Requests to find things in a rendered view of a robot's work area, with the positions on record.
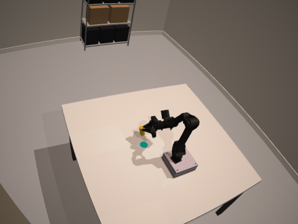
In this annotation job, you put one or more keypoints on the yellow cylinder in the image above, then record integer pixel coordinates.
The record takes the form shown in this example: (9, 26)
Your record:
(142, 133)

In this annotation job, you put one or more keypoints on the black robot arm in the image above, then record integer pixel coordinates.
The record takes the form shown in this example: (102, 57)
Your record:
(191, 122)

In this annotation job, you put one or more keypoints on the cyan flat circle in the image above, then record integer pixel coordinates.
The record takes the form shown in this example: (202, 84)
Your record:
(143, 144)

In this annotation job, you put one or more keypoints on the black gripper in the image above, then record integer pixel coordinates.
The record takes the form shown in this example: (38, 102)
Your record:
(151, 129)

